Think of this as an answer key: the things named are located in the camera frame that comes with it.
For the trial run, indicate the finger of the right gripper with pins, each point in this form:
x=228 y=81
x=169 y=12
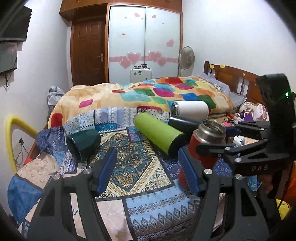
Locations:
x=248 y=160
x=257 y=130

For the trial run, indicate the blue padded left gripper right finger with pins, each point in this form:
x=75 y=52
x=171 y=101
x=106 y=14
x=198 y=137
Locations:
x=244 y=216

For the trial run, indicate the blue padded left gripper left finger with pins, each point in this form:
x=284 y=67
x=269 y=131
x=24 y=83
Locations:
x=53 y=217

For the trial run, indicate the red steel thermos cup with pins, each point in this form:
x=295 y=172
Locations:
x=198 y=159

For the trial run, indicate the grey pillow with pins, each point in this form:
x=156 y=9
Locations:
x=236 y=98

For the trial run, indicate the black tumbler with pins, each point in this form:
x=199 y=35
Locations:
x=184 y=125

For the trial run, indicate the wooden headboard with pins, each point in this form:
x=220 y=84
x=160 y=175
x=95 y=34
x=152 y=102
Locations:
x=239 y=81

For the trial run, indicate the lime green tumbler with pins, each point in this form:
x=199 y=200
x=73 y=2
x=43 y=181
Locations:
x=164 y=136

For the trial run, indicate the white tumbler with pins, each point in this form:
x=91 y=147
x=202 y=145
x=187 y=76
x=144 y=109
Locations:
x=189 y=107

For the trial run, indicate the dark green mug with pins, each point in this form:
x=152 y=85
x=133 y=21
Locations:
x=83 y=144

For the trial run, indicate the blue patterned bed sheet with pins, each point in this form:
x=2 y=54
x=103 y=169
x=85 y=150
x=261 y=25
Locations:
x=144 y=199

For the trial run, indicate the colourful patchwork blanket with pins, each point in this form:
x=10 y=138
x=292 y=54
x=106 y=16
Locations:
x=157 y=94

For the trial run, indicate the standing electric fan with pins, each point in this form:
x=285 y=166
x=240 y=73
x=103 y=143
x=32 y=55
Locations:
x=186 y=59

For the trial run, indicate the white small cabinet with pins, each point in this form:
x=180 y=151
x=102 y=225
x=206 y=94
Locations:
x=140 y=73

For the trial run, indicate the grey clothes pile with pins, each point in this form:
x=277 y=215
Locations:
x=54 y=95

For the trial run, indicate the frosted glass wardrobe doors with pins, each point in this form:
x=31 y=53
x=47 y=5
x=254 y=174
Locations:
x=142 y=35

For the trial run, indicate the brown wooden door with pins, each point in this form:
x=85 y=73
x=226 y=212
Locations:
x=87 y=51

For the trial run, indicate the wall mounted black television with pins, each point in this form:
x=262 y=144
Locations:
x=15 y=33

